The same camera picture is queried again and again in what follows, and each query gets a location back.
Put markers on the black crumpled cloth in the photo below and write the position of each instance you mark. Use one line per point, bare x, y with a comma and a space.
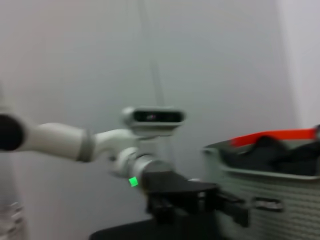
275, 157

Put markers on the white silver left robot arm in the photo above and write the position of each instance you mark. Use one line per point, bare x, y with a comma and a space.
60, 140

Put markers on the grey perforated storage box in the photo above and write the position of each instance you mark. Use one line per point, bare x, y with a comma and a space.
275, 200

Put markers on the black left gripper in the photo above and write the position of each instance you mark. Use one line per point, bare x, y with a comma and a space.
175, 192

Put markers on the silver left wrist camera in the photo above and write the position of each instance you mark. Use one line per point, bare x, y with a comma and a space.
155, 117

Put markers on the black tablecloth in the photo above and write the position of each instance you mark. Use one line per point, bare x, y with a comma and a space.
150, 230

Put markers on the red cloth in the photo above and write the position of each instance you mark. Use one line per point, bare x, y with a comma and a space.
250, 140

